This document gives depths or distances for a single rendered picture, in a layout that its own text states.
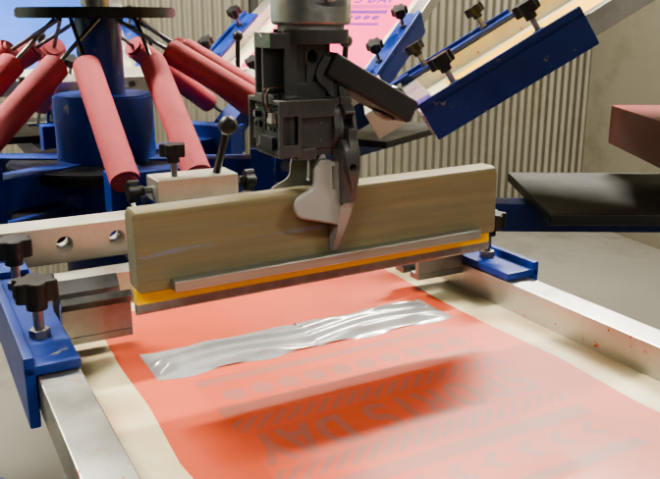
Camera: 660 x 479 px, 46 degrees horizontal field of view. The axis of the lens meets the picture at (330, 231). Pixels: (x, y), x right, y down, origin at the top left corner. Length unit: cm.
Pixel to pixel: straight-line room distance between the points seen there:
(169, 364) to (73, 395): 14
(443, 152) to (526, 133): 59
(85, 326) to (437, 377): 36
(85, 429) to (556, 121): 471
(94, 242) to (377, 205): 44
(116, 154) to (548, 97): 405
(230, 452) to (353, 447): 10
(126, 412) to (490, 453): 33
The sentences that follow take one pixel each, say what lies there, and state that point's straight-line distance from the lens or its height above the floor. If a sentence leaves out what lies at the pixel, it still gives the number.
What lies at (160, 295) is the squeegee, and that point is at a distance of 74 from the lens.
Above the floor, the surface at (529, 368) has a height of 95.
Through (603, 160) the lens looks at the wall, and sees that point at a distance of 522.
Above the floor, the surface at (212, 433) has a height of 95.
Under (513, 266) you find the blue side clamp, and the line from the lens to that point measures 101.
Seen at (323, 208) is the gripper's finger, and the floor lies 113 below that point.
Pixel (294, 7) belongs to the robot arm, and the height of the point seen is 131.
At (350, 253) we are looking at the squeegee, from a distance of 78.
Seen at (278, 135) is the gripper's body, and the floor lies 120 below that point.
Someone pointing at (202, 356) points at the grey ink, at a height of 96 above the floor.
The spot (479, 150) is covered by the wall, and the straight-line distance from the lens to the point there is 492.
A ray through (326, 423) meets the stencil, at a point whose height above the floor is 95.
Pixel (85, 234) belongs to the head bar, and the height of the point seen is 103.
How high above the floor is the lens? 130
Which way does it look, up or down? 15 degrees down
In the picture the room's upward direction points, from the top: straight up
